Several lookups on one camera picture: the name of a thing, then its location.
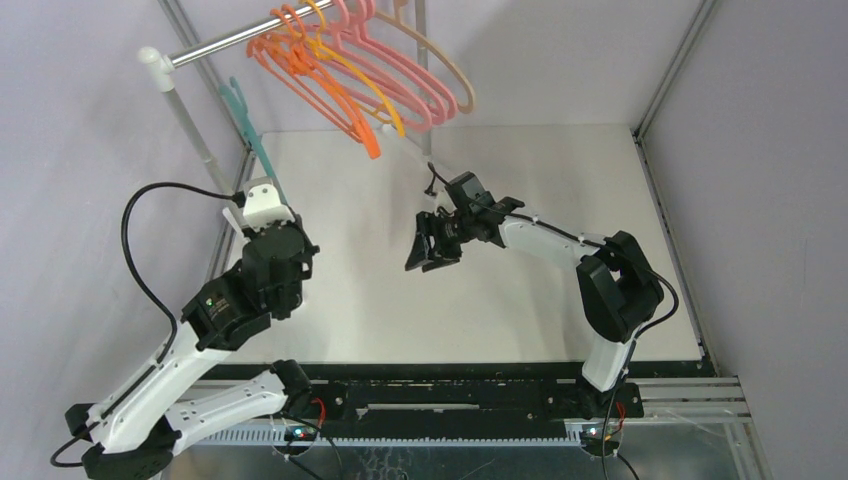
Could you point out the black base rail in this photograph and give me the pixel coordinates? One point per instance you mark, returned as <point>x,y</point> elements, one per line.
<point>459,402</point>

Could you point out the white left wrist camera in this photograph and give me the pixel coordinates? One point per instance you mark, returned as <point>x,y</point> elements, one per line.
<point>263,204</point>

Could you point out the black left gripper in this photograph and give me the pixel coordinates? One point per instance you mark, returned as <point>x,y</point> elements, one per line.
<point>311,248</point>

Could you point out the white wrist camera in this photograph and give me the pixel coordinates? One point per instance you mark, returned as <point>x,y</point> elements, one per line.
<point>263,204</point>
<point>437,195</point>

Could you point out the pink plastic hanger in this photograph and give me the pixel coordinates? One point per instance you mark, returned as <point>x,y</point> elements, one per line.
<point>420,112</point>
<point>411,66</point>
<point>397,79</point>

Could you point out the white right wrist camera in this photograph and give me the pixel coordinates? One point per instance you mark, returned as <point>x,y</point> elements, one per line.
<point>437,195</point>

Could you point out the yellow plastic hanger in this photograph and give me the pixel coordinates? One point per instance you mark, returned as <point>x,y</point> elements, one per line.
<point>336,44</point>

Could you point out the beige plastic hanger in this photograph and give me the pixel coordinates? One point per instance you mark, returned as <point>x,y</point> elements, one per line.
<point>411,19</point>

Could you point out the orange plastic hanger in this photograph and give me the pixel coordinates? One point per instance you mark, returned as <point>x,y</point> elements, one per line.
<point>292,23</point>
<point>289,59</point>

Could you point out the aluminium frame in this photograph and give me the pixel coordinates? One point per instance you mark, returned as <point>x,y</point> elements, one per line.
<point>703,399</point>

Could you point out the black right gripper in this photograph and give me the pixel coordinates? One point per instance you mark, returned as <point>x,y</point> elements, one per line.
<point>438,234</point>

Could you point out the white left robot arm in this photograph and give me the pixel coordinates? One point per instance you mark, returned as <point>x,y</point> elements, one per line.
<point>136,432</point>

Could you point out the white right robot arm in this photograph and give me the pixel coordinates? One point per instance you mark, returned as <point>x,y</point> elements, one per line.
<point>619,290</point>

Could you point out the teal plastic hanger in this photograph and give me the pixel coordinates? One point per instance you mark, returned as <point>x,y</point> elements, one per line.
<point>235,100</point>

